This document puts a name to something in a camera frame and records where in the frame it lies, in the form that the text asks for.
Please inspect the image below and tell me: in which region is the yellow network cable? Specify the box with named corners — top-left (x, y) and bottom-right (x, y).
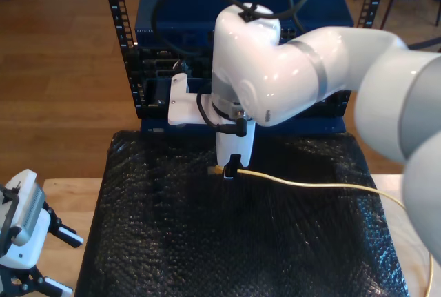
top-left (207, 164), bottom-right (435, 297)

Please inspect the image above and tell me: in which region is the black bubble mat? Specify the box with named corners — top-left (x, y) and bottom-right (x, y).
top-left (74, 130), bottom-right (411, 297)

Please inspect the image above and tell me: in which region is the black rack server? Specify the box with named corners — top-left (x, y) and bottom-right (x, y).
top-left (125, 45), bottom-right (216, 81)

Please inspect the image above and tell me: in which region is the blue rack base plate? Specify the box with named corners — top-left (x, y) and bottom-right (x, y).
top-left (140, 117), bottom-right (347, 136)

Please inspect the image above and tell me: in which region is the blue network switch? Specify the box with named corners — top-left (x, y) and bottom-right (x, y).
top-left (134, 0), bottom-right (355, 48)

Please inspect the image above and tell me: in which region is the black perforated rack post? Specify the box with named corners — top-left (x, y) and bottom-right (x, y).
top-left (100, 0), bottom-right (145, 119)
top-left (336, 0), bottom-right (390, 118)

